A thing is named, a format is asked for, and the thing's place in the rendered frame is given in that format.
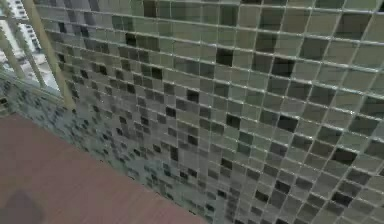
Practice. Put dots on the cream framed window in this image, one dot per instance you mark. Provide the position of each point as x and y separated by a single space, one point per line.
20 43

